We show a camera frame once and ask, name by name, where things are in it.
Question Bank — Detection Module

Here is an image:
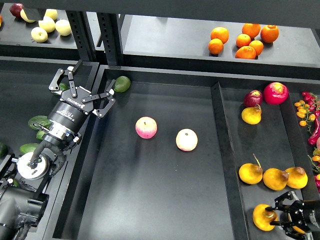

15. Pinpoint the red chili pepper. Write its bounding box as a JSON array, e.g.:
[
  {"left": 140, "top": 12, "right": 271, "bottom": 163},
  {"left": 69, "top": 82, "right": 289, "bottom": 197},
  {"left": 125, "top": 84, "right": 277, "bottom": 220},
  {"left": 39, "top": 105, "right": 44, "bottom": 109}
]
[{"left": 307, "top": 117, "right": 320, "bottom": 146}]

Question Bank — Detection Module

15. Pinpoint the dark red apple on shelf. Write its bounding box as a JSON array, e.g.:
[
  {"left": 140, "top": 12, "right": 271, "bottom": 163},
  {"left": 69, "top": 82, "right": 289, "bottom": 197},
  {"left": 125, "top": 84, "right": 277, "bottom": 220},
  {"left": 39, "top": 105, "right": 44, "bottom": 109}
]
[{"left": 9, "top": 3, "right": 23, "bottom": 19}]

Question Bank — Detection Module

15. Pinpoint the large red apple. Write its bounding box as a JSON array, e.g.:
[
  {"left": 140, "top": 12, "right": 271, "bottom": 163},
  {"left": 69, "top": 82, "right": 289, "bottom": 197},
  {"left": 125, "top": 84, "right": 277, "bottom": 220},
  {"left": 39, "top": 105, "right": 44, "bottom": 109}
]
[{"left": 262, "top": 82, "right": 289, "bottom": 105}]

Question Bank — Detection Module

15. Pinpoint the pale pink apple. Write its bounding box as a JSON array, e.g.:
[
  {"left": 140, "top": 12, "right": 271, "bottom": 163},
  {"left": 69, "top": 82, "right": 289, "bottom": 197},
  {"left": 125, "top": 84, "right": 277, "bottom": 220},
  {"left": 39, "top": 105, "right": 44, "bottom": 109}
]
[{"left": 175, "top": 128, "right": 198, "bottom": 152}]

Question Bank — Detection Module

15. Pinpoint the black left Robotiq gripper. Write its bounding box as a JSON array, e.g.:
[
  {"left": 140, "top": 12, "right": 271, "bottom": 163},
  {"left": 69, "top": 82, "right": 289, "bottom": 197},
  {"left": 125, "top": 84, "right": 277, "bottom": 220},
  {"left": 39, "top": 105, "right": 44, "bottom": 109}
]
[{"left": 42, "top": 59, "right": 117, "bottom": 152}]

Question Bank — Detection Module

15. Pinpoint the orange top left of group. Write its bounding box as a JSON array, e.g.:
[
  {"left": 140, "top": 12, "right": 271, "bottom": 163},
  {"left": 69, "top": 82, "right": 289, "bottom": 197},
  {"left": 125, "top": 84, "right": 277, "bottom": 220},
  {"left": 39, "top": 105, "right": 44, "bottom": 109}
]
[{"left": 210, "top": 26, "right": 229, "bottom": 44}]

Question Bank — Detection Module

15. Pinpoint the green avocado at tray corner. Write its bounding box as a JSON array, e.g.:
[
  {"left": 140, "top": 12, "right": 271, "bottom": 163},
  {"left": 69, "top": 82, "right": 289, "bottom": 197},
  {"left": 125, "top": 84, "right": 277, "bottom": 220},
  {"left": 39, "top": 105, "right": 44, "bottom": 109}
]
[{"left": 113, "top": 76, "right": 131, "bottom": 93}]

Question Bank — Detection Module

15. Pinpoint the cherry tomato bunch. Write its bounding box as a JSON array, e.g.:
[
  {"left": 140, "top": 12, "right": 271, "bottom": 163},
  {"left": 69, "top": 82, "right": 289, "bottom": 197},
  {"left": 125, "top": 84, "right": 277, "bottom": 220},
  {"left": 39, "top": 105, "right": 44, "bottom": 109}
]
[{"left": 294, "top": 91, "right": 320, "bottom": 134}]

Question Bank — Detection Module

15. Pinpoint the orange of group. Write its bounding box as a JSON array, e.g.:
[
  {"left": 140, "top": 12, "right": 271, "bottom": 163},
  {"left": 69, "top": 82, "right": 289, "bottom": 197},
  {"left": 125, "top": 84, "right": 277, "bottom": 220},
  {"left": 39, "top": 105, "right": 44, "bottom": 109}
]
[
  {"left": 208, "top": 38, "right": 224, "bottom": 55},
  {"left": 235, "top": 45, "right": 256, "bottom": 60},
  {"left": 210, "top": 26, "right": 229, "bottom": 44}
]

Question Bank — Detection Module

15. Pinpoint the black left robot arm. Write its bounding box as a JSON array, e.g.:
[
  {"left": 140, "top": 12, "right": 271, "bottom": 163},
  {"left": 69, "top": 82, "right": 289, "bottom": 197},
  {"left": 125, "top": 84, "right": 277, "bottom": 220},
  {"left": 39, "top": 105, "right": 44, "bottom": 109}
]
[{"left": 0, "top": 60, "right": 116, "bottom": 240}]

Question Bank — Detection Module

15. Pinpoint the small orange centre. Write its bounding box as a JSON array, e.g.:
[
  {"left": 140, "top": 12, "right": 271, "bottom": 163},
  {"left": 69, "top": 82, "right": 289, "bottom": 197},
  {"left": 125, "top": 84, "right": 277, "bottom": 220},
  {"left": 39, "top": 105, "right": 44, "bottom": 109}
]
[{"left": 236, "top": 33, "right": 252, "bottom": 48}]

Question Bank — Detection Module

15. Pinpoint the pale yellow pear front left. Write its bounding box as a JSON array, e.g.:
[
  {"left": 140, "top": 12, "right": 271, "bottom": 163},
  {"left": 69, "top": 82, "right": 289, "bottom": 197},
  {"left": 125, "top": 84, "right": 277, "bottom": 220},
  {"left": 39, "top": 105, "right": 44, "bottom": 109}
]
[{"left": 30, "top": 27, "right": 48, "bottom": 43}]

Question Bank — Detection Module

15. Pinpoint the orange top centre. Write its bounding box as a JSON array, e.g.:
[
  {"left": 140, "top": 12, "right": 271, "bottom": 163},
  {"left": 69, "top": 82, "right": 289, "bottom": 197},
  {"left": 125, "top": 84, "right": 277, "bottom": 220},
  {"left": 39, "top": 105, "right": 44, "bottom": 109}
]
[{"left": 242, "top": 23, "right": 261, "bottom": 39}]

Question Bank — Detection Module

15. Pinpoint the black perforated shelf post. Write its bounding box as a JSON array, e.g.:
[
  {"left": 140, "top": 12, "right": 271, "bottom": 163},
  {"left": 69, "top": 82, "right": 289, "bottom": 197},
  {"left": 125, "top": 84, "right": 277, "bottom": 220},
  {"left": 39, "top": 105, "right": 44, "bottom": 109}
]
[{"left": 96, "top": 12, "right": 124, "bottom": 66}]

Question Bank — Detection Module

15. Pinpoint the pale yellow pear back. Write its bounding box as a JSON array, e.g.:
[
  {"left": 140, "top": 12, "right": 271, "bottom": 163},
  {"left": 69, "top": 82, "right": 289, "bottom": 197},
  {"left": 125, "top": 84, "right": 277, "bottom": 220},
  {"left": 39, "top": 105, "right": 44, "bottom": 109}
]
[{"left": 44, "top": 8, "right": 58, "bottom": 21}]

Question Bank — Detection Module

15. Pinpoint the black centre tray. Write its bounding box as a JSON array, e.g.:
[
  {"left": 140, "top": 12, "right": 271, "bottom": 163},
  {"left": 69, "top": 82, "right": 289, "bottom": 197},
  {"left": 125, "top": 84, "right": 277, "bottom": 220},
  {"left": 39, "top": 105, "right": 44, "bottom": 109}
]
[{"left": 42, "top": 64, "right": 251, "bottom": 240}]

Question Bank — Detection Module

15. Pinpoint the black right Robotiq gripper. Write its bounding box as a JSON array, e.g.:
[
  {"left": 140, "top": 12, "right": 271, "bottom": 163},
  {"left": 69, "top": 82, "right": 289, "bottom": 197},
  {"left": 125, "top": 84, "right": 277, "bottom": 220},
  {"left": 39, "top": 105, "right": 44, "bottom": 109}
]
[{"left": 265, "top": 190, "right": 320, "bottom": 239}]

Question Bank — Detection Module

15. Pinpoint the green avocado tray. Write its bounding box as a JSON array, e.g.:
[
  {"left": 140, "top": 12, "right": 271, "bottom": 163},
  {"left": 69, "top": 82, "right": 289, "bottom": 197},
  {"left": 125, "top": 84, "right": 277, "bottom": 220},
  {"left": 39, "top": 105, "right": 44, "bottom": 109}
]
[
  {"left": 52, "top": 82, "right": 70, "bottom": 96},
  {"left": 27, "top": 115, "right": 52, "bottom": 130},
  {"left": 19, "top": 143, "right": 39, "bottom": 155},
  {"left": 36, "top": 130, "right": 46, "bottom": 140}
]

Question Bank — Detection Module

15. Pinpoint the pink red apple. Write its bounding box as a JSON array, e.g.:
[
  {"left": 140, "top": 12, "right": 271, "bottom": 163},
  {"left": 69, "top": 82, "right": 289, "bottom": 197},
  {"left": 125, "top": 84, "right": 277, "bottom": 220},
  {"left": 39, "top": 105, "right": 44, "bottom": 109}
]
[{"left": 135, "top": 116, "right": 158, "bottom": 139}]

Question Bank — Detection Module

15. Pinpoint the pale yellow pear centre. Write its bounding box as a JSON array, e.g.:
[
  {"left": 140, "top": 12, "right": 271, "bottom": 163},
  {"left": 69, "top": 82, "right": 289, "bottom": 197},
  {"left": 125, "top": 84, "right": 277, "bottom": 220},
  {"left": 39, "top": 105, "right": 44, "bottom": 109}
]
[{"left": 38, "top": 16, "right": 56, "bottom": 33}]

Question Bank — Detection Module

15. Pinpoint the orange lower right small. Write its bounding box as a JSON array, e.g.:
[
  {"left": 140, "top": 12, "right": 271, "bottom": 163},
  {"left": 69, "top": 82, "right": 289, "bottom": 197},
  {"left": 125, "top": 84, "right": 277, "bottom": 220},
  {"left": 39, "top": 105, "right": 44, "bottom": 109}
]
[{"left": 249, "top": 40, "right": 264, "bottom": 56}]

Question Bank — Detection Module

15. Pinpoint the green avocado lower left tray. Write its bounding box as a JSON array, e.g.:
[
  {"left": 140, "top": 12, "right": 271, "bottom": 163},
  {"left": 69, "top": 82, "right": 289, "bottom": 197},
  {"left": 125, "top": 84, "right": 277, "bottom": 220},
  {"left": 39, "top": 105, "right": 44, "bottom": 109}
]
[{"left": 19, "top": 143, "right": 39, "bottom": 155}]

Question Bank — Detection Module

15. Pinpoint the small dark red apple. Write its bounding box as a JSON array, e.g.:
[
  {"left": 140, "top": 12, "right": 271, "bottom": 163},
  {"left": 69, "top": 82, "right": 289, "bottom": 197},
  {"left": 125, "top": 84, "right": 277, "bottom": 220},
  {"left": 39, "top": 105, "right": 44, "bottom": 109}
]
[{"left": 243, "top": 90, "right": 263, "bottom": 108}]

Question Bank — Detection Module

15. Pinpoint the green avocado upper left tray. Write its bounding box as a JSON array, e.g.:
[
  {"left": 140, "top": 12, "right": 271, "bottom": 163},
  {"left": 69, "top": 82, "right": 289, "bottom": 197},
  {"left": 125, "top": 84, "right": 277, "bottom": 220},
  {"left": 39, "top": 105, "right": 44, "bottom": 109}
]
[{"left": 52, "top": 82, "right": 70, "bottom": 96}]

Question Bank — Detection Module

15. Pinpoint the orange lower left of group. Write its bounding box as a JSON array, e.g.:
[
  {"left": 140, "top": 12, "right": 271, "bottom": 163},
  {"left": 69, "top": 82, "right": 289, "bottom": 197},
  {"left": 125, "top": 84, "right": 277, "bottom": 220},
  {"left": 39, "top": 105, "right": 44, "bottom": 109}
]
[{"left": 208, "top": 38, "right": 224, "bottom": 55}]

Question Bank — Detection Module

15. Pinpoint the orange front of group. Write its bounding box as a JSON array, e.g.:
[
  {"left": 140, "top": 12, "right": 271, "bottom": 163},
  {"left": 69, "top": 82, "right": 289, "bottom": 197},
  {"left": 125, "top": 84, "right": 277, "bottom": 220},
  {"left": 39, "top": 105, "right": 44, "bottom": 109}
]
[{"left": 235, "top": 45, "right": 256, "bottom": 60}]

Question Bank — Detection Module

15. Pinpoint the yellow pear middle right tray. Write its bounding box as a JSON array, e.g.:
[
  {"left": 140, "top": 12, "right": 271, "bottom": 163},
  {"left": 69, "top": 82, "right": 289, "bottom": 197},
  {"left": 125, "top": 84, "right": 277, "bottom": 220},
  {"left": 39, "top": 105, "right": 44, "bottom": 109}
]
[{"left": 262, "top": 168, "right": 289, "bottom": 191}]

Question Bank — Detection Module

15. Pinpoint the yellow pear with long stem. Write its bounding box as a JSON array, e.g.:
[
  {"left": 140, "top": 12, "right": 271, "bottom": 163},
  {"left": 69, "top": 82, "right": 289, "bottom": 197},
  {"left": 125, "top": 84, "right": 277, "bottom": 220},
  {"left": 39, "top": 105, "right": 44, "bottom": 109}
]
[{"left": 238, "top": 153, "right": 263, "bottom": 185}]

